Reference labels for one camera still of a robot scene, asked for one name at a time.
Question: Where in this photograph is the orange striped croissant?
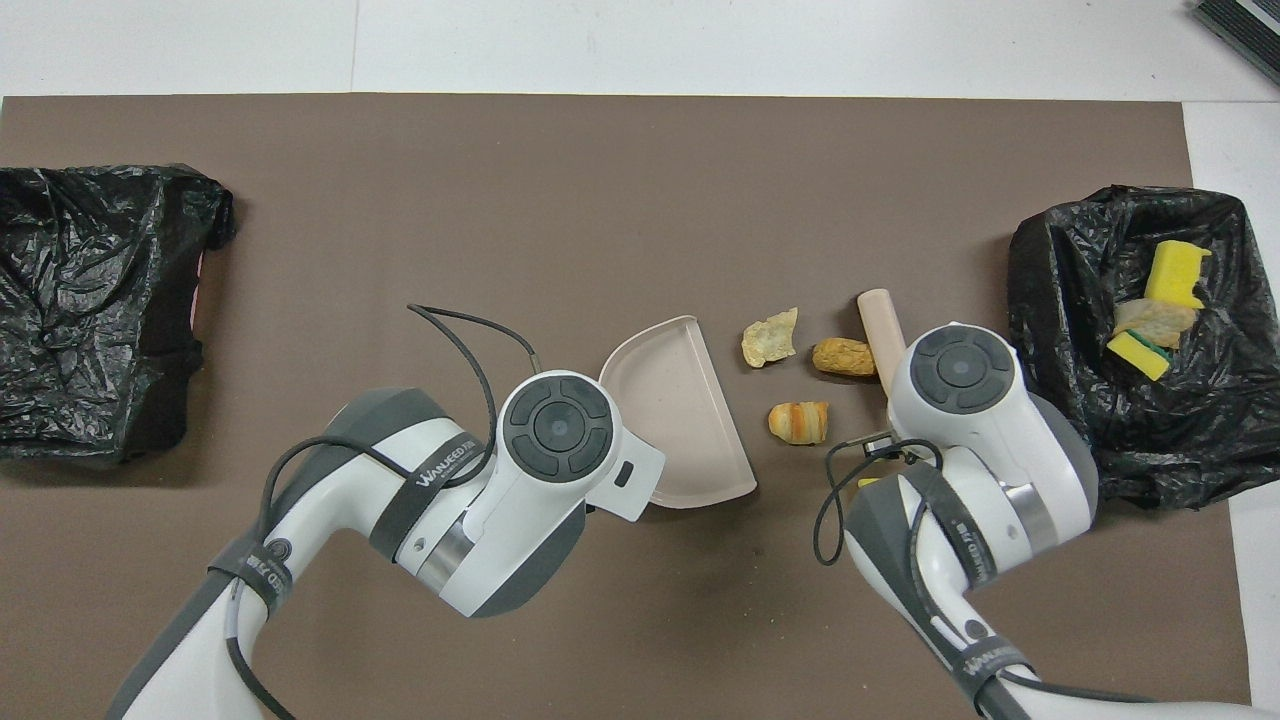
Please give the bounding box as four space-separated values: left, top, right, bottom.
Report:
767 400 831 446
1113 297 1198 349

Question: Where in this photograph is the beige plastic dustpan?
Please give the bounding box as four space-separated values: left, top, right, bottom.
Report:
598 315 759 511

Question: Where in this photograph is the yellow sponge with green layer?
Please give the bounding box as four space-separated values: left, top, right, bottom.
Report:
1106 330 1173 382

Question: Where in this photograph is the black bag lined bin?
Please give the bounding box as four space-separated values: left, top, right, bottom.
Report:
1007 184 1280 513
0 163 238 471

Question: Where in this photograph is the yellow sponge block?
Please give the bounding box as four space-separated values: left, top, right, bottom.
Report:
1143 239 1213 310

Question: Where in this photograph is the dark ribbed box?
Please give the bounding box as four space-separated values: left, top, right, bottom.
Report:
1190 0 1280 86

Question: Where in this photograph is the brown bread roll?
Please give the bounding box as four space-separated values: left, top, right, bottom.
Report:
811 337 878 378

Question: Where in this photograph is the pale torn bread chunk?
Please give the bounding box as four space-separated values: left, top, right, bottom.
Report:
740 307 801 370

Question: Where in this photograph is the beige brush with black bristles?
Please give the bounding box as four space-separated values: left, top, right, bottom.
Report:
857 288 908 396

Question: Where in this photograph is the brown paper table mat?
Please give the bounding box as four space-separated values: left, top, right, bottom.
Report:
0 93 1253 720

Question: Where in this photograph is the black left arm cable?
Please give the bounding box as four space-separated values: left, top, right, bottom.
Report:
225 303 541 720

